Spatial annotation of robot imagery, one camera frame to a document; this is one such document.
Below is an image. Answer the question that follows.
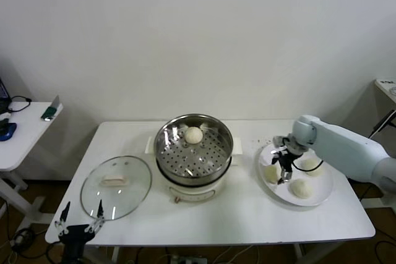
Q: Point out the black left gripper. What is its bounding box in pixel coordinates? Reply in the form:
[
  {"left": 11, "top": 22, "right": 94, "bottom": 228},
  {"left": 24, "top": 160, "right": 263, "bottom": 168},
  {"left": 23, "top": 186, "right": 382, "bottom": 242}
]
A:
[{"left": 54, "top": 199, "right": 105, "bottom": 264}]

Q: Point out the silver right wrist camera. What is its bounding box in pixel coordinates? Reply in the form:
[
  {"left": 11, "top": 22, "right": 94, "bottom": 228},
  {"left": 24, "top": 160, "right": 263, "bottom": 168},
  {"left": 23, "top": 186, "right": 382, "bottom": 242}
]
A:
[{"left": 272, "top": 135, "right": 290, "bottom": 154}]

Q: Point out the open laptop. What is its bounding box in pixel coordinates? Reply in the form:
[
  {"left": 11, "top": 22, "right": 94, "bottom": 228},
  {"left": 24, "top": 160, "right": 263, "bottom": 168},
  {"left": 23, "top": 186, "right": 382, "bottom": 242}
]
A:
[{"left": 0, "top": 78, "right": 11, "bottom": 114}]

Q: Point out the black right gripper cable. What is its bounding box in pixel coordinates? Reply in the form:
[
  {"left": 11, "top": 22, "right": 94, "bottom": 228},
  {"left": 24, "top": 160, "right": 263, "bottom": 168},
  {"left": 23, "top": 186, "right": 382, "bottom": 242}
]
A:
[{"left": 291, "top": 159, "right": 324, "bottom": 172}]

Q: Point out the blue handheld device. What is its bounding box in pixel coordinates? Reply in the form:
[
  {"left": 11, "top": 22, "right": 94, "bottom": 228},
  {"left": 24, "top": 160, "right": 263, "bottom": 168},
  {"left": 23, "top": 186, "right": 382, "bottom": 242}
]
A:
[{"left": 0, "top": 118, "right": 18, "bottom": 142}]

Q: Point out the black laptop cable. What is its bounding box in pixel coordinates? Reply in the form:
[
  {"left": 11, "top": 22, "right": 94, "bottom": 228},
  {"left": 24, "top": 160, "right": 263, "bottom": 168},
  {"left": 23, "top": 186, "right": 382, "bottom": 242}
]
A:
[{"left": 7, "top": 96, "right": 32, "bottom": 114}]

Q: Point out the green handled scraper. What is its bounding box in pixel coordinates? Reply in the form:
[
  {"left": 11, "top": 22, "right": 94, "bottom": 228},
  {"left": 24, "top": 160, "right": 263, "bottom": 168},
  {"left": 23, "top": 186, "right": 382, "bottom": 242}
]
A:
[{"left": 40, "top": 95, "right": 61, "bottom": 122}]

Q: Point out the white power strip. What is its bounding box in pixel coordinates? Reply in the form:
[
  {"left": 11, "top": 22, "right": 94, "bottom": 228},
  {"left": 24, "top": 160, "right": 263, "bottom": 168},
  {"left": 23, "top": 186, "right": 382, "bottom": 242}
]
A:
[{"left": 168, "top": 255, "right": 208, "bottom": 264}]

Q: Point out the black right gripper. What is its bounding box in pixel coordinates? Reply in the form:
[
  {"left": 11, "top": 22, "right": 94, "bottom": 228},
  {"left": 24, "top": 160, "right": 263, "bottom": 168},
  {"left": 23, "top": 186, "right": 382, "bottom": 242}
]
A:
[{"left": 271, "top": 149, "right": 299, "bottom": 185}]

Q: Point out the steel steamer basket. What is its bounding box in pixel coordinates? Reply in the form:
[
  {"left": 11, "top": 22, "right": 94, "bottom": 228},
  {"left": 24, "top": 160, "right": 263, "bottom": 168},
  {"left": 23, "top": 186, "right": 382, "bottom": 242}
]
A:
[{"left": 144, "top": 113, "right": 244, "bottom": 185}]

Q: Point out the white side table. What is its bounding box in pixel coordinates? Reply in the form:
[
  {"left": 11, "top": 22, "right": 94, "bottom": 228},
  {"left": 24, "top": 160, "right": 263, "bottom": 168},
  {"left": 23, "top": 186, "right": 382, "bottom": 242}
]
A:
[{"left": 0, "top": 101, "right": 64, "bottom": 226}]

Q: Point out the white steamed baozi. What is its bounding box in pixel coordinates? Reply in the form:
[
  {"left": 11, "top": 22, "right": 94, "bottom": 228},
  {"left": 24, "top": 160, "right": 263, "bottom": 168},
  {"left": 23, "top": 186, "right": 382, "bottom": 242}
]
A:
[
  {"left": 289, "top": 179, "right": 313, "bottom": 198},
  {"left": 184, "top": 126, "right": 204, "bottom": 146},
  {"left": 301, "top": 158, "right": 324, "bottom": 177},
  {"left": 262, "top": 164, "right": 281, "bottom": 185}
]

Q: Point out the glass lid with cream handle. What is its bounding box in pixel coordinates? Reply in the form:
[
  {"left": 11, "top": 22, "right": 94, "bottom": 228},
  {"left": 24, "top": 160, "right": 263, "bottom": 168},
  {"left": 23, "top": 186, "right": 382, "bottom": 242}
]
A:
[{"left": 79, "top": 155, "right": 153, "bottom": 222}]

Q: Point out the white cabinet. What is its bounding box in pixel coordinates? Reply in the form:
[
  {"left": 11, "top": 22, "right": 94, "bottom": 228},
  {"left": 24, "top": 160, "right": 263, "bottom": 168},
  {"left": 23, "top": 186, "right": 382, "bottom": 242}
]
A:
[{"left": 373, "top": 79, "right": 396, "bottom": 113}]

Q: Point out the white round plate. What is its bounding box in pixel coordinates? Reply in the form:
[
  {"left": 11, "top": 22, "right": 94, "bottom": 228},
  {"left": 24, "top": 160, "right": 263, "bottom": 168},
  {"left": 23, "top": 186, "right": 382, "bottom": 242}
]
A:
[{"left": 257, "top": 140, "right": 334, "bottom": 207}]

